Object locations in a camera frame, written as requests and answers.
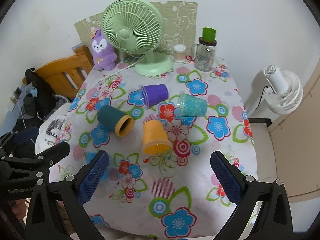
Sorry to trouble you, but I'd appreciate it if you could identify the dark clothes pile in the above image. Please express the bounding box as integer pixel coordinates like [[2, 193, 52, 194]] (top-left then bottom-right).
[[12, 68, 70, 132]]

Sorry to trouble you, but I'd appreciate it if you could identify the clear jar white lid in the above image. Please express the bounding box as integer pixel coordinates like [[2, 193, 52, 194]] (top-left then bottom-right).
[[174, 44, 186, 63]]

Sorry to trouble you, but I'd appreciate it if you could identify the floral tablecloth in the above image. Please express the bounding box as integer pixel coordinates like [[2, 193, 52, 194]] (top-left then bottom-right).
[[50, 59, 257, 238]]

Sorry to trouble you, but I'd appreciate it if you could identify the purple plush toy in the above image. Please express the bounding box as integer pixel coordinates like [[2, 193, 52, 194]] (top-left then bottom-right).
[[90, 28, 118, 71]]

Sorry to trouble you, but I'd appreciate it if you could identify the orange wooden chair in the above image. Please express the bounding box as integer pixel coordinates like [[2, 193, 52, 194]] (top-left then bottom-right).
[[22, 45, 94, 100]]

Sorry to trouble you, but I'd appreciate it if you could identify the teal glitter plastic cup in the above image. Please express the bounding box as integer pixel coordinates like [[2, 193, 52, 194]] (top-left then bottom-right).
[[177, 92, 207, 117]]

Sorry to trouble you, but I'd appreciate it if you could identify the white floor fan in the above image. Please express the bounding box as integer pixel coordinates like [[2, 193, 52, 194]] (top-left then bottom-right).
[[253, 64, 303, 115]]

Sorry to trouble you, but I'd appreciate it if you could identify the blue plastic cup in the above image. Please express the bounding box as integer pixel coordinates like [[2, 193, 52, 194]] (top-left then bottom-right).
[[85, 151, 97, 164]]

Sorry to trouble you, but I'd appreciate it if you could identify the white fan cable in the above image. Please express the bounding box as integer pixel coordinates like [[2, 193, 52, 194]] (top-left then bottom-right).
[[98, 55, 147, 84]]

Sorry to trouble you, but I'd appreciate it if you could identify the white printed bag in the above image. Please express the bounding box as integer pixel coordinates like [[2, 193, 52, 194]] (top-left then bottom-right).
[[35, 114, 72, 155]]

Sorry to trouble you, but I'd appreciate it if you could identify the clear water bottle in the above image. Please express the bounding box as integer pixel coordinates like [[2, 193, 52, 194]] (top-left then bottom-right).
[[191, 37, 217, 72]]

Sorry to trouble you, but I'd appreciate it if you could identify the beige cartoon board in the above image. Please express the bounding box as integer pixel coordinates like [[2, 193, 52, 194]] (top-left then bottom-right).
[[74, 1, 197, 55]]

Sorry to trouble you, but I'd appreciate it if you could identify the small green cup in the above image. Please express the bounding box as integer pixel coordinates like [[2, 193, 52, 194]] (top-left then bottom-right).
[[202, 27, 216, 43]]

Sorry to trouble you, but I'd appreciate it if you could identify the orange yellow plastic cup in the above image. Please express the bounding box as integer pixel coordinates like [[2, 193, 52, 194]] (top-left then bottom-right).
[[142, 120, 172, 155]]

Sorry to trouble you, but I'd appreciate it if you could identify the dark teal cup yellow rim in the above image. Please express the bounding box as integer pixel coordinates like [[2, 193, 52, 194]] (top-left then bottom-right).
[[98, 105, 134, 138]]

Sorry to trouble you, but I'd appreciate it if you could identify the green desk fan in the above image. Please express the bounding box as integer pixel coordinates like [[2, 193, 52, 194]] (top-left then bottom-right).
[[101, 0, 173, 76]]

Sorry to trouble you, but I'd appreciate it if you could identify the purple plastic cup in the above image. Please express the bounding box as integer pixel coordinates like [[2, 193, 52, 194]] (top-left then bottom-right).
[[141, 84, 169, 108]]

